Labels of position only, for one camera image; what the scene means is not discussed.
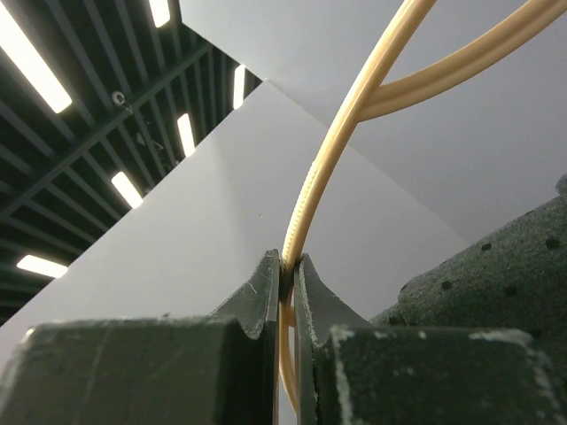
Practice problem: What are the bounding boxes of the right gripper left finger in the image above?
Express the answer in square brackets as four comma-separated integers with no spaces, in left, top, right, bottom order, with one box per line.
[1,250,280,424]

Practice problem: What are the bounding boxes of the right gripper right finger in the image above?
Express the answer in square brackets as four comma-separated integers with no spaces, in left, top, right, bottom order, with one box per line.
[294,256,566,424]

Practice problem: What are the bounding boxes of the white wooden hanger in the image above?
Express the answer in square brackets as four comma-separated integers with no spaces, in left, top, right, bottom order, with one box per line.
[278,0,566,411]

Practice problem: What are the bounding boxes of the dark dotted garment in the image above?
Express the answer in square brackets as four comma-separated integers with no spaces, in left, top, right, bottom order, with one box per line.
[369,174,567,355]

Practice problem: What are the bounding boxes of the ceiling light fixtures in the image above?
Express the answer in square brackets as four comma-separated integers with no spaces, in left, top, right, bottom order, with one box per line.
[1,1,238,287]

